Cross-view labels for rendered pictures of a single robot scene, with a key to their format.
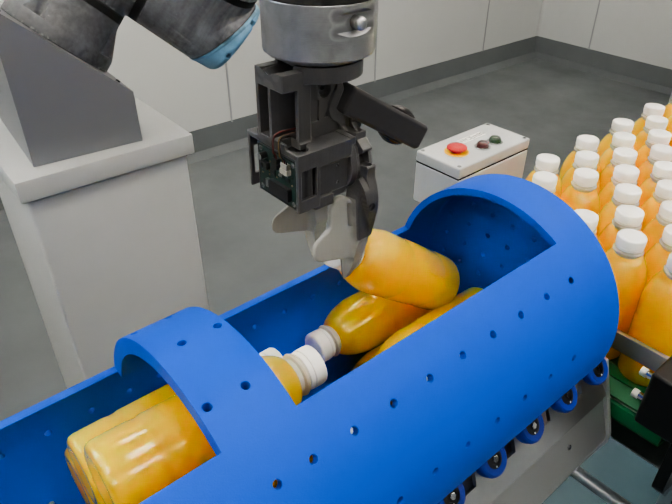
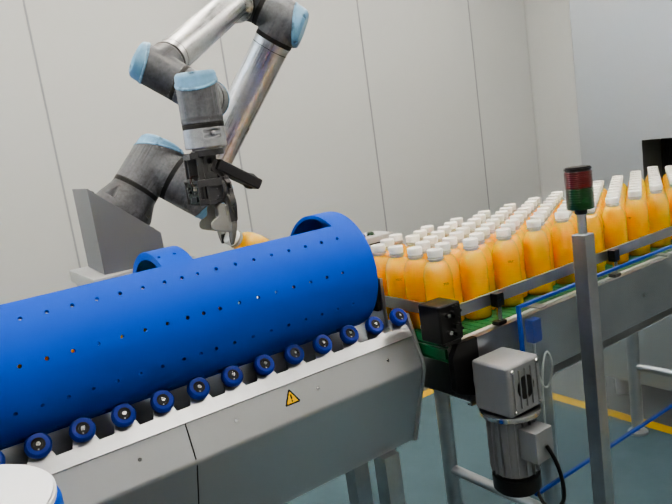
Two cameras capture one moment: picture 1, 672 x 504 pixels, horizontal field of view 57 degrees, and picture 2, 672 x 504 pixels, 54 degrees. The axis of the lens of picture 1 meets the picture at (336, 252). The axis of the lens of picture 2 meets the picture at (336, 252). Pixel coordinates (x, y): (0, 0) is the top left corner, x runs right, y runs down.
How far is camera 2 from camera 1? 1.04 m
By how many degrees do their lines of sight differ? 25
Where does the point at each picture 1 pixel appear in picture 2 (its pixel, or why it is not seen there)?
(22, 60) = (102, 215)
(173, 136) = not seen: hidden behind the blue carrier
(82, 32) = (134, 203)
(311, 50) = (197, 143)
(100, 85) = (142, 228)
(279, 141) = (191, 178)
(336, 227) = (221, 216)
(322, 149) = (207, 179)
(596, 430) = (411, 358)
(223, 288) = not seen: hidden behind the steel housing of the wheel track
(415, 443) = (245, 280)
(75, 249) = not seen: hidden behind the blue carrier
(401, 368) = (240, 254)
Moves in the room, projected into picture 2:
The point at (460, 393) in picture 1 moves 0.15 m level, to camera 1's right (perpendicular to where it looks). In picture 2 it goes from (269, 267) to (341, 258)
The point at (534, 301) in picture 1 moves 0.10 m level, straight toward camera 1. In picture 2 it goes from (313, 243) to (290, 253)
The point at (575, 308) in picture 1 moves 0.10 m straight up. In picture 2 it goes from (339, 249) to (333, 204)
